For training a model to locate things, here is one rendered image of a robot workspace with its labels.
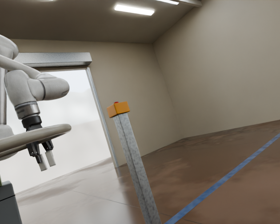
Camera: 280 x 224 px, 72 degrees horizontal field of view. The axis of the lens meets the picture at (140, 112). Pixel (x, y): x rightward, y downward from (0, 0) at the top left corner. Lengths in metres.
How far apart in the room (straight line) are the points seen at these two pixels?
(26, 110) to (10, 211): 0.46
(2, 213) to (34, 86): 0.58
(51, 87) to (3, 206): 0.57
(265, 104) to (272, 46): 1.46
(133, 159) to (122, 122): 0.28
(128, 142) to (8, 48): 0.96
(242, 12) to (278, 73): 1.84
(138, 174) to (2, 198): 0.78
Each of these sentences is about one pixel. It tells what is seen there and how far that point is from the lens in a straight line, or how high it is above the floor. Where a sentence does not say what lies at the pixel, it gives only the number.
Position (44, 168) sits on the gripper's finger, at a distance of 0.93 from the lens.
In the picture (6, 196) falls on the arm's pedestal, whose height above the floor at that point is 0.75.
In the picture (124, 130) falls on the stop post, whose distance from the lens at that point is 1.38.
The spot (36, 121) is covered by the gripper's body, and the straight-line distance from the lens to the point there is 0.93.
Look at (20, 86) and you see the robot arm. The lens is 0.95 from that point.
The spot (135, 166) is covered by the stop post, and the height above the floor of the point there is 0.61.
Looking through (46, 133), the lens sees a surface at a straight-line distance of 0.57.
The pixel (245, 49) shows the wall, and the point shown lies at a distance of 6.16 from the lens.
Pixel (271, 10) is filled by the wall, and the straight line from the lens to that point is 6.06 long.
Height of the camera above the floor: 0.85
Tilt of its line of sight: 5 degrees up
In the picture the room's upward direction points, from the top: 18 degrees counter-clockwise
